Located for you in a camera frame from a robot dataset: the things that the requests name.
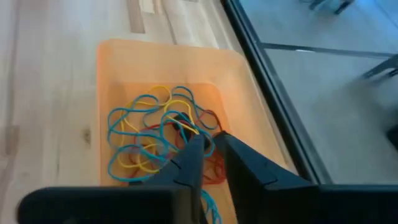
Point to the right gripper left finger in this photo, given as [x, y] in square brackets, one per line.
[189, 168]

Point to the black aluminium table frame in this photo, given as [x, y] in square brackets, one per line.
[264, 71]

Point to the wide black rubber band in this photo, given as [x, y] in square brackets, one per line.
[183, 119]

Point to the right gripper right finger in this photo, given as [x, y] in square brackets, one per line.
[245, 168]

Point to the orange translucent plastic bin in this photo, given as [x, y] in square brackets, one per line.
[186, 62]

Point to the yellow rubber band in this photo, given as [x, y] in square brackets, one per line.
[160, 87]
[183, 124]

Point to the teal rubber band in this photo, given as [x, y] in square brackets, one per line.
[183, 87]
[211, 205]
[109, 124]

